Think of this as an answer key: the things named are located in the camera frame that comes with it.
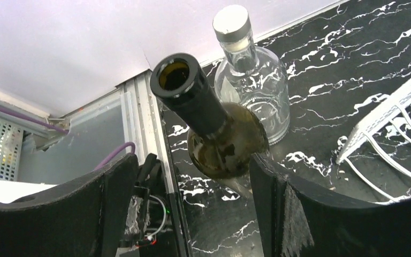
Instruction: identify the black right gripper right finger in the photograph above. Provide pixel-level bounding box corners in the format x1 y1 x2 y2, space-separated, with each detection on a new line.
249 154 411 256

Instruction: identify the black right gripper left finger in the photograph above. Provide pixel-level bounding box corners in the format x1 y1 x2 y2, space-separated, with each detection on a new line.
0 154 139 256

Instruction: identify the dark green wine bottle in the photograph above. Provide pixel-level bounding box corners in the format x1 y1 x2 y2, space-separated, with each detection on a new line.
150 53 269 179

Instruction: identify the clear glass bottle silver cap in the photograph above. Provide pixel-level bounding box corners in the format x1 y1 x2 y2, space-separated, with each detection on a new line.
212 4 290 145

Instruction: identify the white perforated storage basket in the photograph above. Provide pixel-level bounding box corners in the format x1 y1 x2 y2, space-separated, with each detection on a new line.
0 121 24 182

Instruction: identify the white wire wine rack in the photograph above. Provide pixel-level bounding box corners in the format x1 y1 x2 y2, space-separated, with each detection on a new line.
336 78 411 205

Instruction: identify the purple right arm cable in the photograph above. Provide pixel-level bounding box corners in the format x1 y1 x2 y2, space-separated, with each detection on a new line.
0 97 136 172

